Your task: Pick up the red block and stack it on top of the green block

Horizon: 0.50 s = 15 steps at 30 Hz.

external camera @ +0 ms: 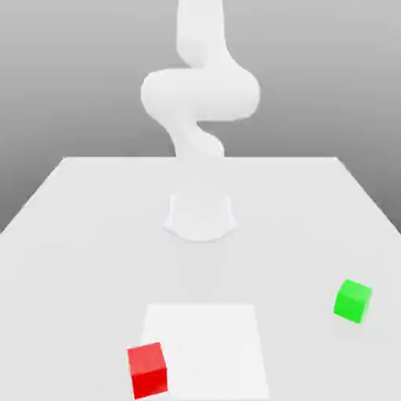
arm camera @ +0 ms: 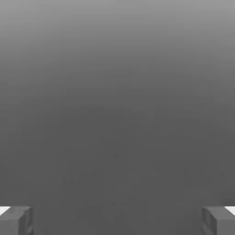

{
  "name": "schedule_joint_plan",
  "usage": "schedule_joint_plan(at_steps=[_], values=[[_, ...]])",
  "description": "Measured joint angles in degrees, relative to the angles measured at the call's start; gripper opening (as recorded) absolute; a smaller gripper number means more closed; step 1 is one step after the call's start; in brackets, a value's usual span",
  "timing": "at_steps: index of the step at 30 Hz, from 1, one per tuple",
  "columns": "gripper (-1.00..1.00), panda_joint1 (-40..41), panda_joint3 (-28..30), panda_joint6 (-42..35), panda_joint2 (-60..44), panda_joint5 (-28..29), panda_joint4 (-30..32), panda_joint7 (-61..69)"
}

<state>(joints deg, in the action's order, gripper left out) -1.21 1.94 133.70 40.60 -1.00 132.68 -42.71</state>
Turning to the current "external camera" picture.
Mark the small green cube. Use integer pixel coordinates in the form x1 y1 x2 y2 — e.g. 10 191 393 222
332 278 373 324

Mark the small red cube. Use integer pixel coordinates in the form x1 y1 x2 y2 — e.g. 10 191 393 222
126 341 169 401

